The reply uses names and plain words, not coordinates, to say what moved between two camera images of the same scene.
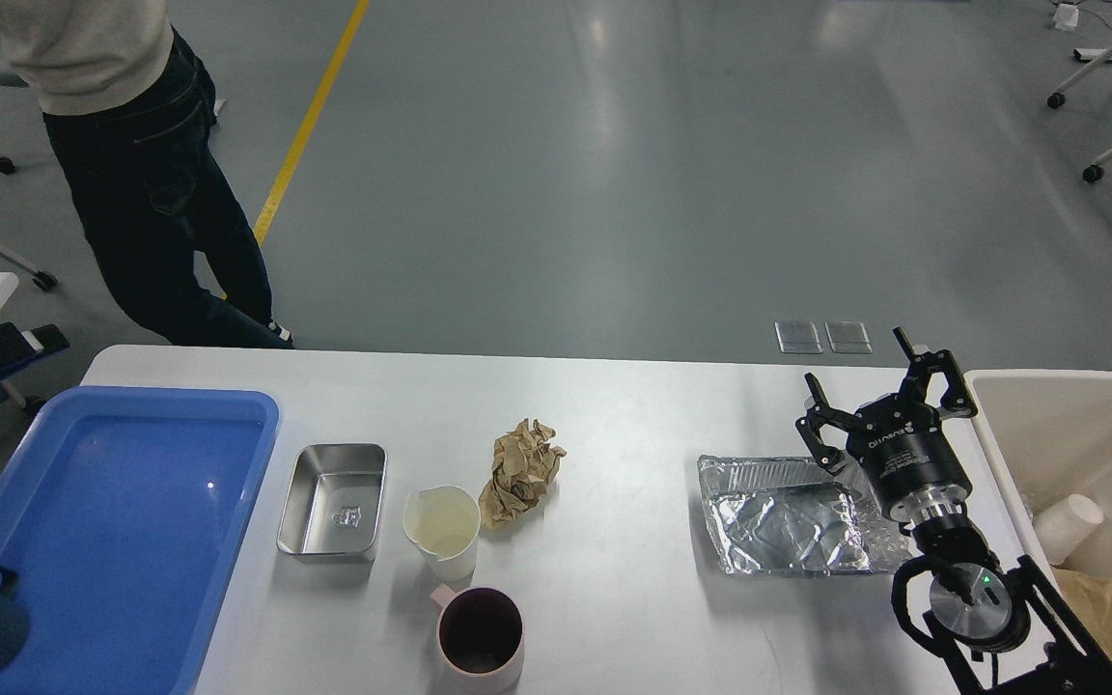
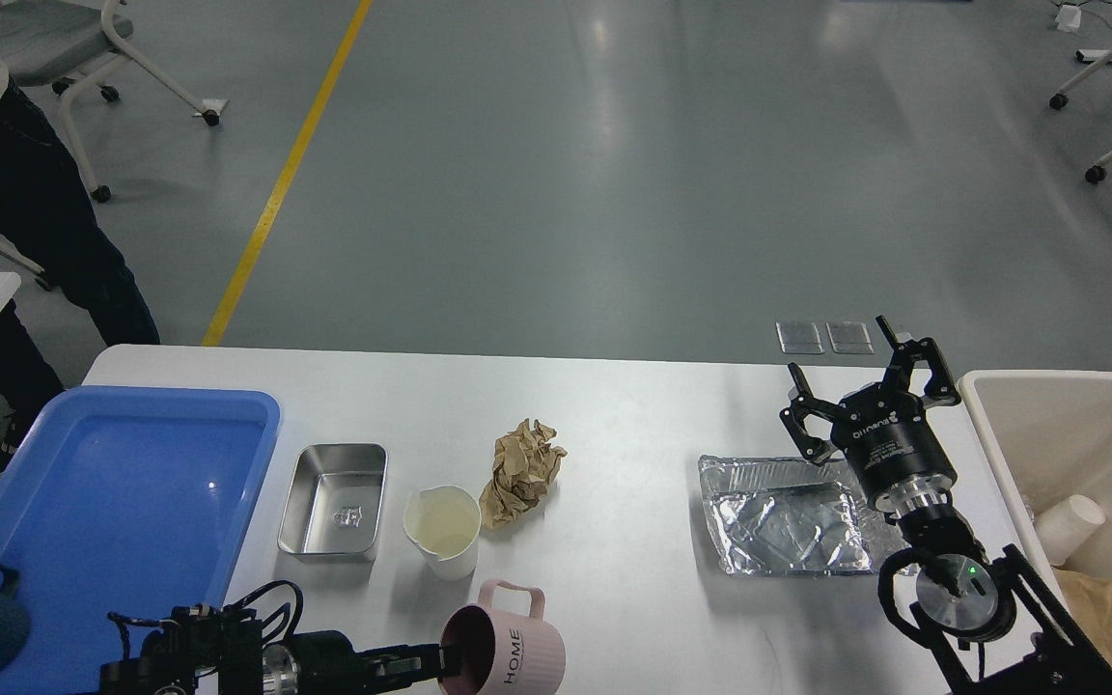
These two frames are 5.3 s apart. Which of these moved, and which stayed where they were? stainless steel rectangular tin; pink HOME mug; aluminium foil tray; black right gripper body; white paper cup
Moved: pink HOME mug
Stayed: white paper cup; aluminium foil tray; black right gripper body; stainless steel rectangular tin
